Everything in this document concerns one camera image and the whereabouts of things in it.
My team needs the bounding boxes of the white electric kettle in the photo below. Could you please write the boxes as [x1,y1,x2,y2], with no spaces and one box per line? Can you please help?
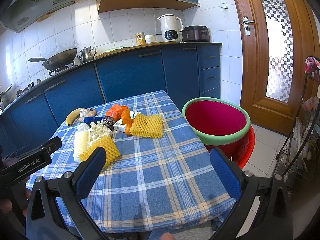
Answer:
[157,14,183,43]

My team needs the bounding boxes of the steel wool scrubber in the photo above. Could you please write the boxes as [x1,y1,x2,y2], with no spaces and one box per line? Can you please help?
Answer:
[101,115,116,131]

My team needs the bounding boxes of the metal door handle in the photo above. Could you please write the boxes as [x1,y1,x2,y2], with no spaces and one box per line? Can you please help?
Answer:
[242,16,254,36]

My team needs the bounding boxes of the steel teapot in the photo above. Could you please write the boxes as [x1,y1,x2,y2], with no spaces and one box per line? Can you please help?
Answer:
[77,47,97,63]

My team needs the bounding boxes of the dark rice cooker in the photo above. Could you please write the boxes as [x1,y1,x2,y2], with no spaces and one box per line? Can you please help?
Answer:
[182,25,210,42]

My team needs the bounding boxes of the white medicine box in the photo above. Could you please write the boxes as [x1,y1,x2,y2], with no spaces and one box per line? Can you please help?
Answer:
[113,111,138,133]

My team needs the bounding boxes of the black wok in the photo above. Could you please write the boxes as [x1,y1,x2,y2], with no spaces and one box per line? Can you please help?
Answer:
[28,48,78,70]

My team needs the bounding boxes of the yellow food can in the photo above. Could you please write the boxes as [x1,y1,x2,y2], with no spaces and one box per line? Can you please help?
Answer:
[135,33,146,46]

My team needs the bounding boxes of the blue plaid tablecloth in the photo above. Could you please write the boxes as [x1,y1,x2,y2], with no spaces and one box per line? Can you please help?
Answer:
[25,90,237,234]

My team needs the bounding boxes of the red bin with green rim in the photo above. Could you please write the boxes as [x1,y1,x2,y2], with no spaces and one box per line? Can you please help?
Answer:
[182,97,251,146]

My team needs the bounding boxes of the blue kitchen base cabinets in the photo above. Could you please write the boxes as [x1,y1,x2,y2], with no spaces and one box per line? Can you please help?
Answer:
[1,43,222,156]

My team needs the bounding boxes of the ginger root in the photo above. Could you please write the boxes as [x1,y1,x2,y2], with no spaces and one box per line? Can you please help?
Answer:
[77,109,97,122]

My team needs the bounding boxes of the red plastic basin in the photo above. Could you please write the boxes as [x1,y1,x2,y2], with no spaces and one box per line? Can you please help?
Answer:
[218,125,255,168]

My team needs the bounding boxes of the wooden door with glass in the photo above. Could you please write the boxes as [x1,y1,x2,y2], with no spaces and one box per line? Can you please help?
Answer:
[235,0,319,134]

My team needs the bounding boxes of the range hood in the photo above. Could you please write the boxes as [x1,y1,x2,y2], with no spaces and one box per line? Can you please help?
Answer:
[1,0,74,33]

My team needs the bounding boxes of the blue plastic hook piece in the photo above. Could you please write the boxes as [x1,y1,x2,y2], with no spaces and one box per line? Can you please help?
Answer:
[84,116,103,127]

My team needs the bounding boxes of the orange mesh net scrap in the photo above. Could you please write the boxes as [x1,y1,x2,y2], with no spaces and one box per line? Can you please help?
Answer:
[121,108,133,135]

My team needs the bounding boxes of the person's left hand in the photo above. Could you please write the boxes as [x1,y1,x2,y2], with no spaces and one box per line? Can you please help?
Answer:
[0,189,31,215]

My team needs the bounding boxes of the orange plastic bag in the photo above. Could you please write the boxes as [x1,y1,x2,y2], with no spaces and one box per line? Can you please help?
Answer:
[105,104,128,122]

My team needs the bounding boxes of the white bowl on counter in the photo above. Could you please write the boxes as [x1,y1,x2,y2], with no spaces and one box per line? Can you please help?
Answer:
[145,35,157,44]

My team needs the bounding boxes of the yellow banana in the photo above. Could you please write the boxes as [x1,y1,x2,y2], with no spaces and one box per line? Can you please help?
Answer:
[65,108,84,126]

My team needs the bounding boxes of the yellow foam fruit net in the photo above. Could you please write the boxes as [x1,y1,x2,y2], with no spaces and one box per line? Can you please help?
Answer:
[130,113,163,139]

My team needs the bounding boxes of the black wire rack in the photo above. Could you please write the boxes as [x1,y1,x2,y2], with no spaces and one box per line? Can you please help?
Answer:
[273,55,319,193]

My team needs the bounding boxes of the garlic bulb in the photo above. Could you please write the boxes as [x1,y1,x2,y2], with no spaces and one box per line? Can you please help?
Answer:
[79,109,90,118]

